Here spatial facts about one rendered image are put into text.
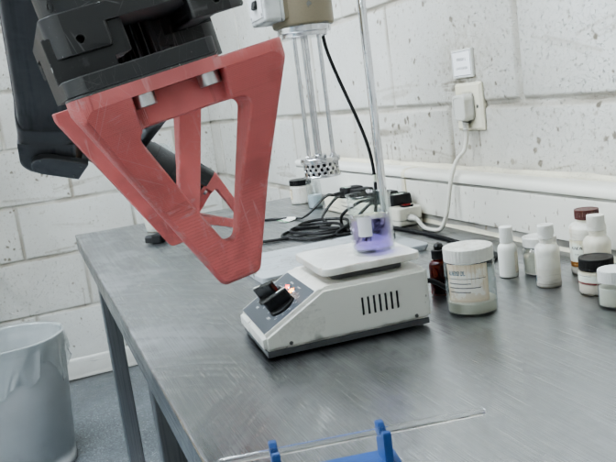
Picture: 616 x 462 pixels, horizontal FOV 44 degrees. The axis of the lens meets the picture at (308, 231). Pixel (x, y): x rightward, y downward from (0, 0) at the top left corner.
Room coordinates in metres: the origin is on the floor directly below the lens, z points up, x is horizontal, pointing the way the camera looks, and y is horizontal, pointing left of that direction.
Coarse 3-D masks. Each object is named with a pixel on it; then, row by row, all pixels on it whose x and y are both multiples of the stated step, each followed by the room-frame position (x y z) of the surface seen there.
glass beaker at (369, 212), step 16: (352, 192) 0.86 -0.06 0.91; (368, 192) 0.85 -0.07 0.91; (384, 192) 0.89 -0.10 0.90; (352, 208) 0.86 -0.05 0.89; (368, 208) 0.85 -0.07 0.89; (384, 208) 0.86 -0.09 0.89; (352, 224) 0.87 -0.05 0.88; (368, 224) 0.85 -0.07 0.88; (384, 224) 0.86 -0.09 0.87; (352, 240) 0.87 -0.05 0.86; (368, 240) 0.85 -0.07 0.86; (384, 240) 0.86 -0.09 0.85; (368, 256) 0.85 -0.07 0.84
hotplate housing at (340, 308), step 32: (320, 288) 0.82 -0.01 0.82; (352, 288) 0.82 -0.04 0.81; (384, 288) 0.83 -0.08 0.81; (416, 288) 0.84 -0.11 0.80; (288, 320) 0.80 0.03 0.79; (320, 320) 0.81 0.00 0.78; (352, 320) 0.82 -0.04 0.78; (384, 320) 0.83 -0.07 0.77; (416, 320) 0.84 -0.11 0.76; (288, 352) 0.80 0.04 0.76
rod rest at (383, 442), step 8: (376, 424) 0.53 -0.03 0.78; (384, 432) 0.51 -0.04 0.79; (272, 440) 0.52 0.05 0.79; (384, 440) 0.51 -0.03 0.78; (384, 448) 0.51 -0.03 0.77; (392, 448) 0.51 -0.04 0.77; (272, 456) 0.49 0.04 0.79; (352, 456) 0.53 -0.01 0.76; (360, 456) 0.53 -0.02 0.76; (368, 456) 0.53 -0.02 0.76; (376, 456) 0.52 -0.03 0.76; (384, 456) 0.51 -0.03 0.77; (392, 456) 0.51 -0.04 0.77
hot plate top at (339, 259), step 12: (312, 252) 0.92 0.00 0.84; (324, 252) 0.91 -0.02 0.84; (336, 252) 0.90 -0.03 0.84; (348, 252) 0.89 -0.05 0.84; (396, 252) 0.86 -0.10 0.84; (408, 252) 0.85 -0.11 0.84; (312, 264) 0.86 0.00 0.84; (324, 264) 0.84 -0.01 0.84; (336, 264) 0.84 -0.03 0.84; (348, 264) 0.83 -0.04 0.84; (360, 264) 0.83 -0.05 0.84; (372, 264) 0.83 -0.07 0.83; (384, 264) 0.84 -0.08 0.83; (324, 276) 0.82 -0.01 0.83
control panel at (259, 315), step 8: (280, 280) 0.91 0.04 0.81; (288, 280) 0.90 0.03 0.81; (296, 280) 0.88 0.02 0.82; (288, 288) 0.87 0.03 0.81; (296, 288) 0.86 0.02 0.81; (304, 288) 0.84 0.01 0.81; (296, 296) 0.84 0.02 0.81; (304, 296) 0.82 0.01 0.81; (248, 304) 0.91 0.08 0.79; (256, 304) 0.90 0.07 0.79; (296, 304) 0.81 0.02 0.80; (248, 312) 0.89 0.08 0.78; (256, 312) 0.87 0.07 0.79; (264, 312) 0.86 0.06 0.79; (288, 312) 0.81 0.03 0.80; (256, 320) 0.85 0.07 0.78; (264, 320) 0.83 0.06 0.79; (272, 320) 0.82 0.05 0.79; (280, 320) 0.80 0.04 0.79; (264, 328) 0.81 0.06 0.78
